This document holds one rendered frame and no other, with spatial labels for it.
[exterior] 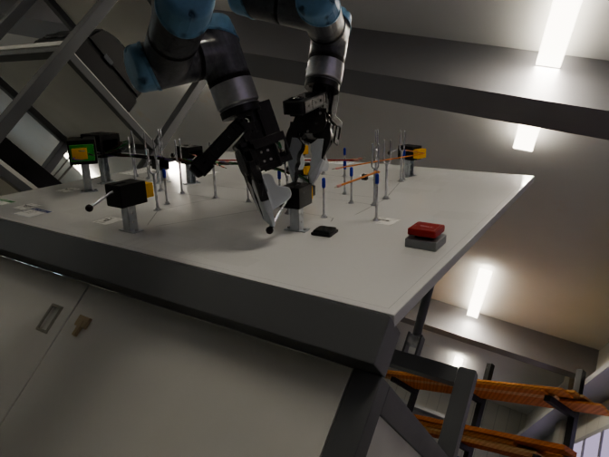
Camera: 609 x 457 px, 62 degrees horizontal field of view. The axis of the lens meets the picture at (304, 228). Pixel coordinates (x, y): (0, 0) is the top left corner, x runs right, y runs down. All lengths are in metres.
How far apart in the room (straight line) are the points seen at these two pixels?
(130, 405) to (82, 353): 0.16
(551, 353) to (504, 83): 4.05
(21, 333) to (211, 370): 0.44
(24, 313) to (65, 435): 0.30
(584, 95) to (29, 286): 2.57
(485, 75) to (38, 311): 2.47
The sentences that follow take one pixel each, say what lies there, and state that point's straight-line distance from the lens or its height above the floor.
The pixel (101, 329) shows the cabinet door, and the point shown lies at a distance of 0.94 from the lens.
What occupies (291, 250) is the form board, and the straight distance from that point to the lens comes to 0.87.
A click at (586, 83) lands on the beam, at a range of 3.00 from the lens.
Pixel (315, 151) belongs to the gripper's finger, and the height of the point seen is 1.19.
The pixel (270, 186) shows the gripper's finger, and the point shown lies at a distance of 0.87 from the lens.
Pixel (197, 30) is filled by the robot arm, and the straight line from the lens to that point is 0.74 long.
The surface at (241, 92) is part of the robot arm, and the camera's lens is 0.87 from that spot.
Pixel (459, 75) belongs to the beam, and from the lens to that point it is 2.96.
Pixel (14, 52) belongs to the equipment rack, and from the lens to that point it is 1.97.
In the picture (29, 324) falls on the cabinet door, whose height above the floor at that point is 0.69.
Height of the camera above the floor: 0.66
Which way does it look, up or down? 24 degrees up
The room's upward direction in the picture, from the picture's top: 25 degrees clockwise
